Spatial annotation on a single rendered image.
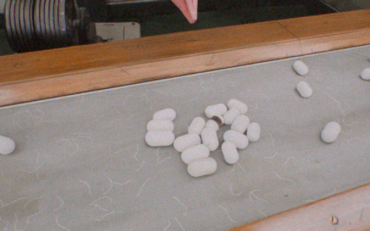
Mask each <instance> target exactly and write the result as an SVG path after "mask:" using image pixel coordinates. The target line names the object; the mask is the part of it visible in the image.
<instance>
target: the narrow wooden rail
mask: <svg viewBox="0 0 370 231"><path fill-rule="evenodd" d="M225 231H370V182H369V183H366V184H363V185H360V186H358V187H356V188H352V189H349V190H346V191H343V192H339V193H336V194H332V195H330V196H328V197H325V198H323V199H319V200H315V201H313V202H309V203H306V204H303V205H301V206H299V207H295V208H291V209H289V210H285V211H282V212H279V213H275V214H274V215H271V216H268V217H266V218H262V219H258V220H255V221H251V222H248V223H247V224H244V225H240V226H238V227H234V228H231V229H228V230H225Z"/></svg>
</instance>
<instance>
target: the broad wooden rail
mask: <svg viewBox="0 0 370 231"><path fill-rule="evenodd" d="M365 45H370V9H364V10H354V11H349V12H339V13H330V14H324V15H314V16H305V17H299V18H290V19H284V20H274V21H265V22H259V23H249V24H240V25H234V26H225V27H219V28H214V29H204V30H198V31H188V32H179V33H173V34H164V35H154V36H148V37H138V38H134V39H128V40H118V41H113V42H103V43H95V44H91V45H78V46H73V47H68V48H58V49H48V50H42V51H33V52H27V53H22V54H13V55H8V56H0V107H4V106H11V105H18V104H23V103H30V102H34V101H42V100H49V99H53V98H56V97H64V96H68V95H76V94H83V93H87V92H95V91H99V90H106V89H109V88H114V87H121V86H129V85H134V84H140V83H148V82H152V81H159V80H160V79H168V78H175V77H179V76H186V75H194V74H198V73H205V72H213V71H217V70H221V69H225V68H233V67H239V66H244V65H251V64H259V63H264V62H270V61H278V60H282V59H290V58H294V57H301V56H308V55H313V54H316V53H324V52H328V51H334V50H342V49H346V48H354V47H358V46H365Z"/></svg>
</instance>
